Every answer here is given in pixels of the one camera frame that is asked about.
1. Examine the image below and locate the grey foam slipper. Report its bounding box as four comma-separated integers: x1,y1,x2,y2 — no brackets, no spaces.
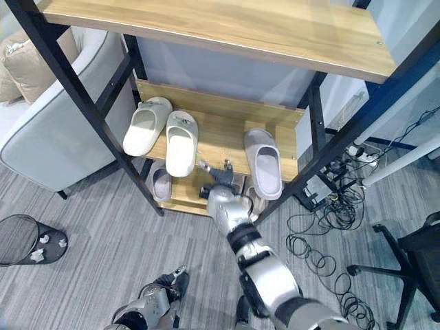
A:
243,128,284,201
149,166,173,204

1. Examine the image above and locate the wooden rack shelf with backboard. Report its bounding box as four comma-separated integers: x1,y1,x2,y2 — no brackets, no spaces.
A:
135,78,307,184

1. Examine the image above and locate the cream foam slipper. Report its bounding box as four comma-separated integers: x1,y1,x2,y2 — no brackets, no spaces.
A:
122,96,173,157
165,110,199,179

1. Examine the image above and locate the light grey armchair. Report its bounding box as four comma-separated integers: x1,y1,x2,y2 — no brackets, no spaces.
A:
0,25,139,201

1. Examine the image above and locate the white power strip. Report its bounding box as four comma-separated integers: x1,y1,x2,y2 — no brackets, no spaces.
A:
346,144,380,164

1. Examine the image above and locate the long wooden rack shelf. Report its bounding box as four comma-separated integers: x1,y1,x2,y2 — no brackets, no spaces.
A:
41,0,399,85

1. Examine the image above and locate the black mesh waste bin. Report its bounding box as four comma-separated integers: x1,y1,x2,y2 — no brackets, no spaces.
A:
0,214,69,267

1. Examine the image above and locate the tangled black floor cable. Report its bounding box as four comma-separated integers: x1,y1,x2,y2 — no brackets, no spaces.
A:
285,161,381,330

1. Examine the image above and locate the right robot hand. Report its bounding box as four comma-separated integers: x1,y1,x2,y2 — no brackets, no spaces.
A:
196,157,239,189

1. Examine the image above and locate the white table leg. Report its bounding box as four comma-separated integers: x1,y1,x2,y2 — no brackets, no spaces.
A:
363,136,440,188

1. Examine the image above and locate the black office chair base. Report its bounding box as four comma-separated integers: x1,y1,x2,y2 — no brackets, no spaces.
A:
346,210,440,330

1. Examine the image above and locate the black metal rack frame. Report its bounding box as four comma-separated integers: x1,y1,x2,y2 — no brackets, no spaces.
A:
5,0,440,223

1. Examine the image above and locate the pale beige slipper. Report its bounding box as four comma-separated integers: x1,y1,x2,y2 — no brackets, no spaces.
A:
244,185,270,223

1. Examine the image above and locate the thin black hanging cable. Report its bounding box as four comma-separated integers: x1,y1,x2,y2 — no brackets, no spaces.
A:
376,105,440,154

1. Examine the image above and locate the beige cushion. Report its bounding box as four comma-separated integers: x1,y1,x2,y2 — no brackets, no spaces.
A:
0,29,80,105

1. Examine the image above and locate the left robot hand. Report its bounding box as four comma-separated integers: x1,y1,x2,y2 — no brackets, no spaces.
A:
167,263,191,300

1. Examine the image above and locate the low wooden rack shelf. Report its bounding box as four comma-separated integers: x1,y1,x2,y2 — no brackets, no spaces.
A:
158,174,270,217

